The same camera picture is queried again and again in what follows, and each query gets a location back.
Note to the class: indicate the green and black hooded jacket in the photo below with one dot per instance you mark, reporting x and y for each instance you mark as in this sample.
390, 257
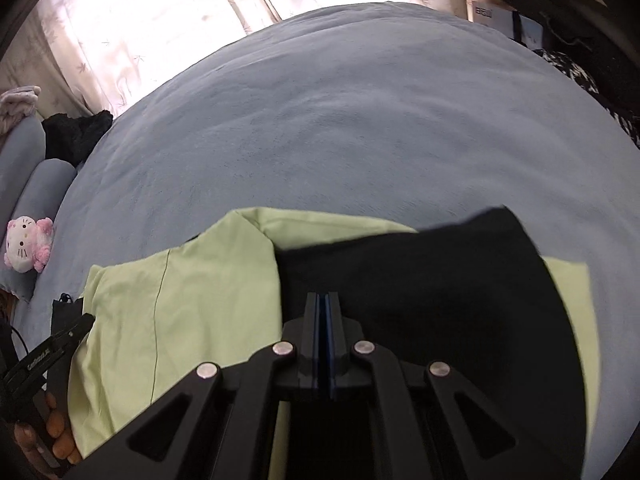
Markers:
200, 285

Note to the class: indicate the black fuzzy cloth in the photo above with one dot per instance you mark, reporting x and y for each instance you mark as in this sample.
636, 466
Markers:
75, 132

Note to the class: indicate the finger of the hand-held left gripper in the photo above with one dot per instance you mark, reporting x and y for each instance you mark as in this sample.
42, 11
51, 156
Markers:
55, 347

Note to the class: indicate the black and white patterned cloth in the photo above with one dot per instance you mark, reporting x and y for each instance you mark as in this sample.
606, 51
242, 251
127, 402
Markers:
580, 75

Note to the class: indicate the blue-grey bed blanket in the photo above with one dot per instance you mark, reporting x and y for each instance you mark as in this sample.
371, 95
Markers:
350, 135

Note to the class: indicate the black bag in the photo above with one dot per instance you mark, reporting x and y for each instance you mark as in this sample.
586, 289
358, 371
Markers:
590, 20

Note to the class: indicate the person's left hand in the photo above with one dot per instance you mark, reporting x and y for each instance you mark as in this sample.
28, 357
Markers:
57, 420

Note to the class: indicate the pink and white plush cat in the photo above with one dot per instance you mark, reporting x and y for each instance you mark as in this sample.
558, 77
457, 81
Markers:
25, 245

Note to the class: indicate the grey-blue pillow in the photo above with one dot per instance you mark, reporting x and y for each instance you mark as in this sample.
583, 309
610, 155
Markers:
47, 190
20, 160

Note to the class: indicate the white cardboard box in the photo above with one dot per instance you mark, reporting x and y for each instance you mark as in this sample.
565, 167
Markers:
492, 16

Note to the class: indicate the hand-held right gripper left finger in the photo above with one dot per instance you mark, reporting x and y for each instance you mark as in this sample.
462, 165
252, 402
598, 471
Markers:
311, 330

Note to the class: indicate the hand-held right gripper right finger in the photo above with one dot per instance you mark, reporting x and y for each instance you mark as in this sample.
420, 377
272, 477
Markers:
336, 330

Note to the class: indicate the white floral curtain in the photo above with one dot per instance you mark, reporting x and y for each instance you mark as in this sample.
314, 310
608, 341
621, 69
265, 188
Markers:
125, 25

